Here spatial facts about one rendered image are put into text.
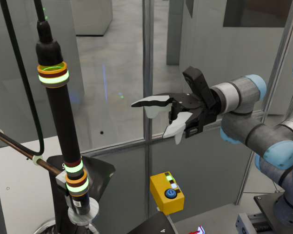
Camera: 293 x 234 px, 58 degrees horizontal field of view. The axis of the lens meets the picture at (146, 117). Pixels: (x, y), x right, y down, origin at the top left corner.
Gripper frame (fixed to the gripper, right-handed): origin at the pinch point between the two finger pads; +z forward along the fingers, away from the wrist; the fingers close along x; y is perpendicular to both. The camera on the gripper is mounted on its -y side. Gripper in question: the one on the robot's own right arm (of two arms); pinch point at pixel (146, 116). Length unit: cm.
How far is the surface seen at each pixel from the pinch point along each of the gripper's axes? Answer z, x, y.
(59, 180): 20.1, 3.0, 11.5
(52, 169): 20.5, 6.8, 11.2
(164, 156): -49, 60, 83
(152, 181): -20, 28, 59
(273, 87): -121, 46, 48
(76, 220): 19.3, -2.3, 19.8
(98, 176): 8.9, 11.7, 24.4
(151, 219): -4.5, 4.1, 45.3
